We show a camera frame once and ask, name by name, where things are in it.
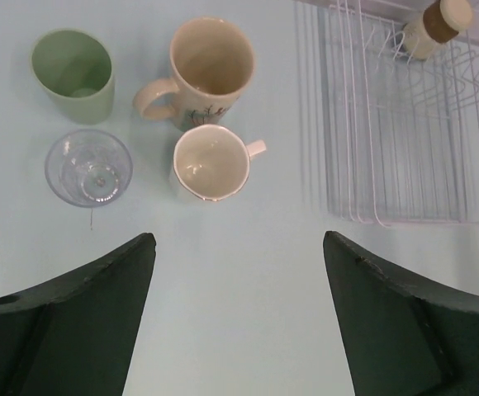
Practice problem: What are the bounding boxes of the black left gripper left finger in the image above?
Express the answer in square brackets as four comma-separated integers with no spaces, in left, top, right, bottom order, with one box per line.
[0,233,156,395]

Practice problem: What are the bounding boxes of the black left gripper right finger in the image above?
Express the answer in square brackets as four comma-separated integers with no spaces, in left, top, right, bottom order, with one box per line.
[323,231,479,395]

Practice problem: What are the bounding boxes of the brown cream cup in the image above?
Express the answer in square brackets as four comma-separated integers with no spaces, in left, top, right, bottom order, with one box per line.
[402,0,474,60]

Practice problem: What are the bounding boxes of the clear glass cup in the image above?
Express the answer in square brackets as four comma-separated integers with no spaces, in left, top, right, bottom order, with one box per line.
[45,129,133,208]

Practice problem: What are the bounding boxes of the white Simple ceramic mug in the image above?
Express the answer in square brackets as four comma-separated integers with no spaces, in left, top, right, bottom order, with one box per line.
[169,124,267,203]

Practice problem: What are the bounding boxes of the green tumbler cup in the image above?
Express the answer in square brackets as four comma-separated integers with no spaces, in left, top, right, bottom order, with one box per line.
[30,28,115,125]

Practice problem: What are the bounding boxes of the cream painted ceramic mug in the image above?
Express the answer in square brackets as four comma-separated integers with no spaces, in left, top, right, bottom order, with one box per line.
[133,16,255,131]

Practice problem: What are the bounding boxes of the white wire dish rack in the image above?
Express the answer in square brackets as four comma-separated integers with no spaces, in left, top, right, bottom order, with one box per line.
[292,0,479,229]

